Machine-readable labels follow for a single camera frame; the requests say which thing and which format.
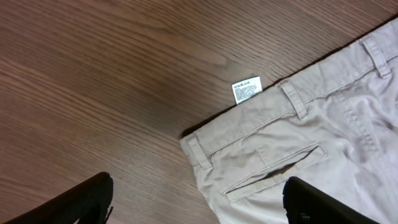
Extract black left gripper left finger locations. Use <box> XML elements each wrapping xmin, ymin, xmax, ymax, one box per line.
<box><xmin>5</xmin><ymin>172</ymin><xmax>113</xmax><ymax>224</ymax></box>

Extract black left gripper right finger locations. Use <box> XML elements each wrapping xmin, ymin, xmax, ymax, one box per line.
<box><xmin>283</xmin><ymin>177</ymin><xmax>376</xmax><ymax>224</ymax></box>

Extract beige khaki shorts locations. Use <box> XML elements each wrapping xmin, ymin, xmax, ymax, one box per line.
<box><xmin>180</xmin><ymin>20</ymin><xmax>397</xmax><ymax>223</ymax></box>

